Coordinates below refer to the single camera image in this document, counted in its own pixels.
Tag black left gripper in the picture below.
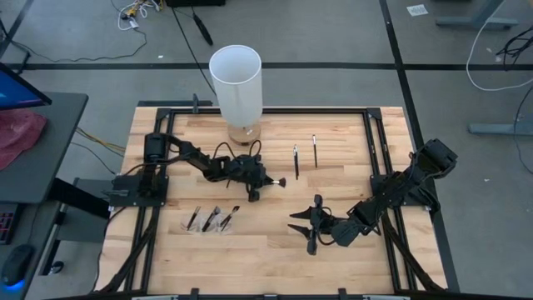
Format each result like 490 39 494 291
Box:
231 154 275 203

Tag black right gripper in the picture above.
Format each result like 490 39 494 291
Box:
286 193 341 256

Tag dark-head makeup brush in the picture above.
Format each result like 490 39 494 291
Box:
219 204 241 233

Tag clear acrylic brush holder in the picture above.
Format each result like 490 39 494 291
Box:
180 205 235 235

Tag white shade wooden base lamp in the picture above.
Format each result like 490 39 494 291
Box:
208 44 264 147

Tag black bar behind table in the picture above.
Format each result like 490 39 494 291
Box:
137 99 214 108

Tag black stick-shaped device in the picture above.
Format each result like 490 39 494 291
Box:
192 12 215 47

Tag black box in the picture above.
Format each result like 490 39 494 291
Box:
165 0 227 8

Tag gray desk foot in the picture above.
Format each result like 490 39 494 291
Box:
434 0 521 31
467 122 533 137

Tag black desk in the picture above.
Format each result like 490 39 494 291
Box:
0 92 90 205

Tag white paper sheet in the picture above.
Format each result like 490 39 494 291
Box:
406 3 430 18

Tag pink cloth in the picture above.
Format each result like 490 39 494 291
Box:
0 108 48 171

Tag black computer mouse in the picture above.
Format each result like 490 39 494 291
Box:
0 244 35 288

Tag computer keyboard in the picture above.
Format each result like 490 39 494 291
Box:
0 202 18 245

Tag computer monitor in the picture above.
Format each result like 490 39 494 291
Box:
0 62 53 112

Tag black cable bundle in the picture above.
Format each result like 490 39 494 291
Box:
98 206 162 293
379 206 443 293

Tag black lamp cord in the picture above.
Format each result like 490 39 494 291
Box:
170 6 218 98

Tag yellow wires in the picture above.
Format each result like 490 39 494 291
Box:
74 126 127 153

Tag thin black wire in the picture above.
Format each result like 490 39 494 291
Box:
70 142 117 175

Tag black desk leg frame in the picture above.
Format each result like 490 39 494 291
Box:
39 177 112 277

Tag black floor cable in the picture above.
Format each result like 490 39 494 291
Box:
512 85 533 175
7 24 148 63

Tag white cable tangle with plugs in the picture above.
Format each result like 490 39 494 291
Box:
110 0 162 32

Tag white floor cable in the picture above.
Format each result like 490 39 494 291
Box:
465 16 533 93

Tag black cable tangle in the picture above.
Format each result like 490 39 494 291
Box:
494 25 533 70

